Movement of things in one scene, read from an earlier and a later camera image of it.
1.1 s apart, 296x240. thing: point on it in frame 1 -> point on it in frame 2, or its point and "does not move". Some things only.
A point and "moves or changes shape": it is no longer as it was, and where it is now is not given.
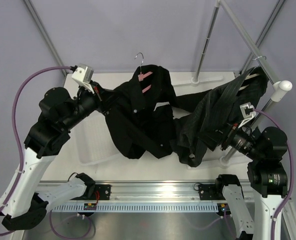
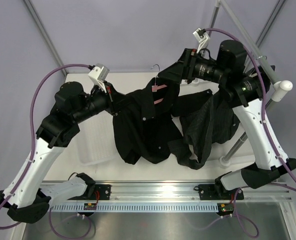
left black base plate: (102, 192) does not move
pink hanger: (141, 75) -> (155, 87)
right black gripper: (230, 136) -> (184, 69)
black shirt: (141, 132) moves or changes shape
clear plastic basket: (95, 144) does not move
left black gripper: (106, 97) -> (113, 106)
